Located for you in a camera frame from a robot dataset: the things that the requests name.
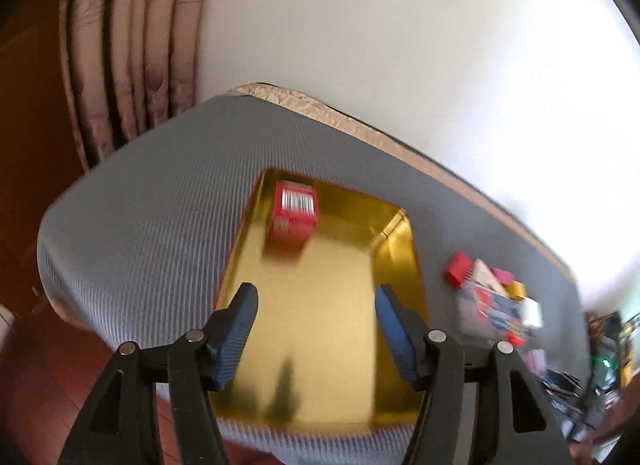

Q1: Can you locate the red barcode carton box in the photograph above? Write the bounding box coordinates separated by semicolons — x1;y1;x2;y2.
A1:
266;180;319;251

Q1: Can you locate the person right hand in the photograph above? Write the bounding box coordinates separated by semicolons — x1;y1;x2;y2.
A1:
570;381;639;464

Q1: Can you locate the small clear red case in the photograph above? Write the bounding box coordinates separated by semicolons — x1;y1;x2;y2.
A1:
521;348;547;377

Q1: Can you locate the red round tape measure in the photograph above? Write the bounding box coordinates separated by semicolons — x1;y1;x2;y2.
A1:
506;332;528;350

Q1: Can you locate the white power adapter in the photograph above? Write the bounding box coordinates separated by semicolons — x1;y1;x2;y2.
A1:
520;297;544;331

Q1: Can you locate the clear plastic card case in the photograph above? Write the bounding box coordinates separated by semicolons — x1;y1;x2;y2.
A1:
457;281;526;341

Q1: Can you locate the yellow striped cube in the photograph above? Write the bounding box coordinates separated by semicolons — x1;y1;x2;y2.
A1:
506;281;527;300

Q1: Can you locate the pink eraser block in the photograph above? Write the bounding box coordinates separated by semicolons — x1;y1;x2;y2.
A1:
491;267;514;286

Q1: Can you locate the beige long block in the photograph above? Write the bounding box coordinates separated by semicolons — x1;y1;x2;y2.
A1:
471;259;509;297

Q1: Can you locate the grey honeycomb table mat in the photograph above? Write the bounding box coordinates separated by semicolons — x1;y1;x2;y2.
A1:
37;84;587;464

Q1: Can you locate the red flat block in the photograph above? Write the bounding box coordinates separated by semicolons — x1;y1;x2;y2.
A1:
442;251;474;289

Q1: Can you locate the red gold tin tray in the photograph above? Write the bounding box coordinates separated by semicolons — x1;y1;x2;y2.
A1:
213;168;426;435

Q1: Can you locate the beige tufted sofa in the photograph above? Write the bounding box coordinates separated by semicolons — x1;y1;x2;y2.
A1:
58;0;205;169

